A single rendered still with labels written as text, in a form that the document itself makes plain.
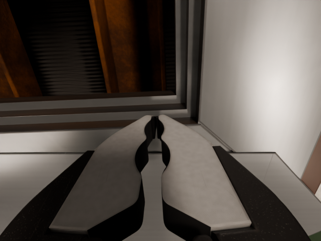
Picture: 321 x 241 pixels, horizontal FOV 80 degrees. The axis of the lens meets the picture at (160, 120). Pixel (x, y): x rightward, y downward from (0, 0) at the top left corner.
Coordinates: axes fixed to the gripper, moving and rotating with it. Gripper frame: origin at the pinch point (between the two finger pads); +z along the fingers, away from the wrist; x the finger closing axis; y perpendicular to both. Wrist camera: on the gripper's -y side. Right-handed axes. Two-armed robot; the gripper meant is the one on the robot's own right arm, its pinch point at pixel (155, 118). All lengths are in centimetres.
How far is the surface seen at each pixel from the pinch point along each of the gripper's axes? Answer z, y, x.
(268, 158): 0.6, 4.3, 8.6
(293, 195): 0.6, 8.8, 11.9
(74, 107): 3.0, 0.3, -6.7
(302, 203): 0.6, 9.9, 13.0
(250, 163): 0.6, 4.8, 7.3
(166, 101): 3.0, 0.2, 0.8
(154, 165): 0.6, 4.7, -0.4
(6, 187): 0.6, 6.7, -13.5
